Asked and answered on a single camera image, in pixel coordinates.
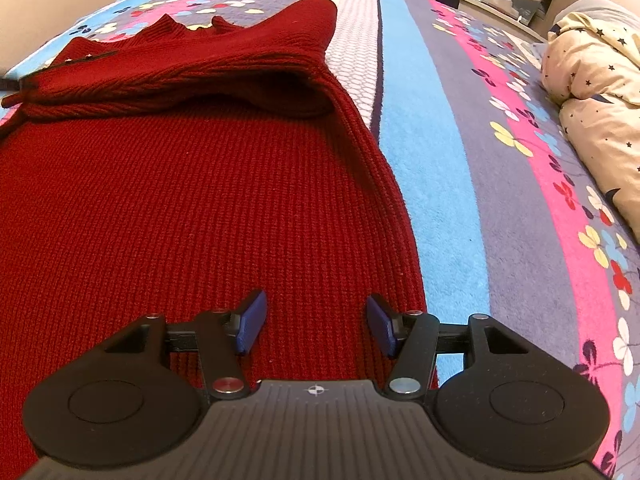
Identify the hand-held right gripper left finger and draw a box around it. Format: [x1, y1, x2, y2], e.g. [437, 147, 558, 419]
[102, 289, 267, 402]

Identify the cream star-print quilt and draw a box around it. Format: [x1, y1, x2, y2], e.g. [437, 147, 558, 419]
[541, 10, 640, 247]

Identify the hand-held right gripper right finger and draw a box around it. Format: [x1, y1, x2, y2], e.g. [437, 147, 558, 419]
[366, 294, 532, 402]

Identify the red knitted sweater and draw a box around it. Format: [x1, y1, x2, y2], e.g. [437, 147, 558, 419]
[0, 0, 442, 480]

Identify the floral striped blanket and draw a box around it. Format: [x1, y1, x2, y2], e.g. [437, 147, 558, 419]
[0, 0, 640, 480]

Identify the grey pillow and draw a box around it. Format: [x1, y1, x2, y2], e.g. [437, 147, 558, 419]
[564, 0, 640, 25]

